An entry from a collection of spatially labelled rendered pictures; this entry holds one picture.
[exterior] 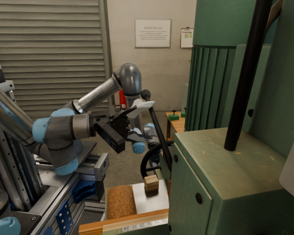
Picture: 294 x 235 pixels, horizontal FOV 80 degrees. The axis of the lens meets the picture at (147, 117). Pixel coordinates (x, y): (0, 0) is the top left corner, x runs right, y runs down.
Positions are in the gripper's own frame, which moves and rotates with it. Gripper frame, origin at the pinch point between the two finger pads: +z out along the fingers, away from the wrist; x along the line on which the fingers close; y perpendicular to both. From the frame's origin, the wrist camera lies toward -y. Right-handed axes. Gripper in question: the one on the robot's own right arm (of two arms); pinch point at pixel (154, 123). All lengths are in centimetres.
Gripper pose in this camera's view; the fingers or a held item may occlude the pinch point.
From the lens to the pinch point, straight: 56.1
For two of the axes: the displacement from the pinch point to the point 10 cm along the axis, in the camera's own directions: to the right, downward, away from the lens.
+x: -0.3, 8.0, 6.0
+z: 9.8, -1.0, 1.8
